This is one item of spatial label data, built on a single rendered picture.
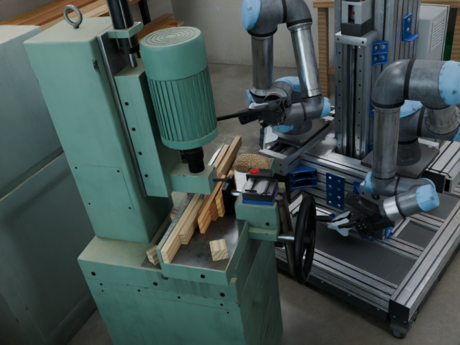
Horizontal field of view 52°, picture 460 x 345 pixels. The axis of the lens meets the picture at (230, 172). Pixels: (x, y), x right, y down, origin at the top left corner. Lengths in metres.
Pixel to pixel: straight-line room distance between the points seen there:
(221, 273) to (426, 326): 1.28
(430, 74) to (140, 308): 1.20
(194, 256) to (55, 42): 0.71
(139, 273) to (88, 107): 0.56
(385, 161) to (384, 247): 0.90
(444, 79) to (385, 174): 0.38
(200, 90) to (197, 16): 4.00
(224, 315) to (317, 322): 0.85
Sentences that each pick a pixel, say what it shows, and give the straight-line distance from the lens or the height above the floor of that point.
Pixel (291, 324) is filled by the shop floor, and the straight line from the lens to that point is 2.36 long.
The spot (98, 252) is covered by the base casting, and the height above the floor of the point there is 0.80.
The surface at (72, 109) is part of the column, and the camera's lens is 1.46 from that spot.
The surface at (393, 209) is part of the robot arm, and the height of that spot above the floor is 0.90.
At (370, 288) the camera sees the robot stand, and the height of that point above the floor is 0.23.
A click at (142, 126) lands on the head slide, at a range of 1.41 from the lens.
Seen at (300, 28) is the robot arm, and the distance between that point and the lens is 1.80.
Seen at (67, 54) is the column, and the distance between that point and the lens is 1.37.
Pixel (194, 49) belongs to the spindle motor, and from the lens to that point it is 1.27.
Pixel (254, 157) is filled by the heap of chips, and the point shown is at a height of 0.94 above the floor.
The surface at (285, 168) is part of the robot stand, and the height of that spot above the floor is 0.72.
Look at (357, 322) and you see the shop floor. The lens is 2.37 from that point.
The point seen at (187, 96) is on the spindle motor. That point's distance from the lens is 1.30.
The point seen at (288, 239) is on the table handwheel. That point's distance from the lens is 1.55.
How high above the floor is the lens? 1.86
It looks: 33 degrees down
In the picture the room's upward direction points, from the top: 9 degrees counter-clockwise
